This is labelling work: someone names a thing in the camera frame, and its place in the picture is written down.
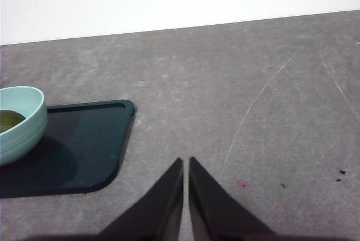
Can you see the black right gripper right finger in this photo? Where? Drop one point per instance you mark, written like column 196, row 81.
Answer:
column 222, row 215

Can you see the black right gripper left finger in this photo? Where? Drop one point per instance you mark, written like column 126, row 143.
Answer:
column 154, row 213

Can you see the teal ceramic bowl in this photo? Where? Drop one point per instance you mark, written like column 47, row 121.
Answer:
column 19, row 142

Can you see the green avocado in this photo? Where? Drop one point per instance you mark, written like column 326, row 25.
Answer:
column 9, row 120

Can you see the dark rectangular tray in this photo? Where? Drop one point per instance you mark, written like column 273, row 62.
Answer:
column 92, row 145

